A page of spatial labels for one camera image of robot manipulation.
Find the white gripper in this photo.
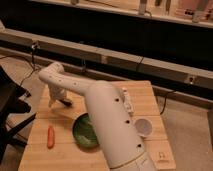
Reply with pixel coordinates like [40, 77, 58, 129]
[48, 85, 67, 108]

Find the black eraser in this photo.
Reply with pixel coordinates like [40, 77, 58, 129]
[59, 99, 72, 107]

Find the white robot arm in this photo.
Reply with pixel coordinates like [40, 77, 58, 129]
[39, 62, 157, 171]

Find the orange carrot toy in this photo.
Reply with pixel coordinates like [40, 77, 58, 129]
[47, 126, 55, 149]

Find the black chair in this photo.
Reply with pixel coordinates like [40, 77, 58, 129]
[0, 65, 35, 163]

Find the green ceramic bowl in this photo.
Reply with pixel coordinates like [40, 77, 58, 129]
[72, 113, 99, 148]

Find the wooden table board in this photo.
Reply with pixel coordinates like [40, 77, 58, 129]
[18, 81, 176, 171]

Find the white tube with cap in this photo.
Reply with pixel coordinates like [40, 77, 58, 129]
[122, 87, 134, 116]

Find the white paper cup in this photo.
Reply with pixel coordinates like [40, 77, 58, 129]
[134, 118, 153, 138]

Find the black cable on floor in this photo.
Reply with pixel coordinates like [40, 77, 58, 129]
[0, 43, 43, 88]

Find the grey metal rail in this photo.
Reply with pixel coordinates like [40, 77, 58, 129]
[0, 29, 213, 89]

